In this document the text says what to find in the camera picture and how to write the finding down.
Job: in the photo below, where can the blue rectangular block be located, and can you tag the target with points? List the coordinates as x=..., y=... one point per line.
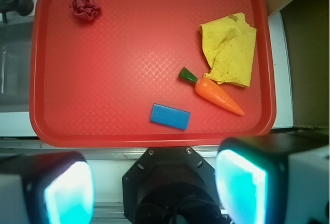
x=170, y=117

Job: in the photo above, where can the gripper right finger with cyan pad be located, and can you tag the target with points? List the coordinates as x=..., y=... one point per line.
x=275, y=178

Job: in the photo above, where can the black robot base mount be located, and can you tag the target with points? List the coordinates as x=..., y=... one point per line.
x=171, y=185

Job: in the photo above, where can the red plastic tray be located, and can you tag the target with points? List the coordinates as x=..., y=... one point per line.
x=94, y=83

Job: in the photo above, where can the crumpled red cloth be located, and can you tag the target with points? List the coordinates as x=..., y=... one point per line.
x=85, y=9

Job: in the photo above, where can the orange toy carrot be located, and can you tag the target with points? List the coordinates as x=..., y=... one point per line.
x=212, y=92

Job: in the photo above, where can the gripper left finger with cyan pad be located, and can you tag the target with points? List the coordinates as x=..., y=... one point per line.
x=47, y=188

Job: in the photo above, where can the black clamp knob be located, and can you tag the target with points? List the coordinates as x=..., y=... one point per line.
x=22, y=7

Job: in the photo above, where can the yellow cloth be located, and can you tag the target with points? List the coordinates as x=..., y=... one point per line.
x=228, y=45

